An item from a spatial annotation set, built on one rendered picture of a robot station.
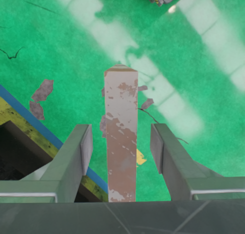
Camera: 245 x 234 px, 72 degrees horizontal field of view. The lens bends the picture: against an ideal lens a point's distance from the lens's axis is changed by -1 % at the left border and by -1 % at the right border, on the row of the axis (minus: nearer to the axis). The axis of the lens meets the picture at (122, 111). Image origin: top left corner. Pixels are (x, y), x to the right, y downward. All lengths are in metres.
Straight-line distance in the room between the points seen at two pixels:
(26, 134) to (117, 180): 0.64
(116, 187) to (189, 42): 1.36
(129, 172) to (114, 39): 1.25
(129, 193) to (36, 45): 1.39
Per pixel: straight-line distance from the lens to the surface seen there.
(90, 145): 0.16
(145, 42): 1.37
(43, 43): 1.47
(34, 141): 0.78
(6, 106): 0.83
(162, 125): 0.16
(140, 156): 1.58
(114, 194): 0.17
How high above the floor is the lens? 1.35
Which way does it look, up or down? 74 degrees down
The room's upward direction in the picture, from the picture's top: 176 degrees clockwise
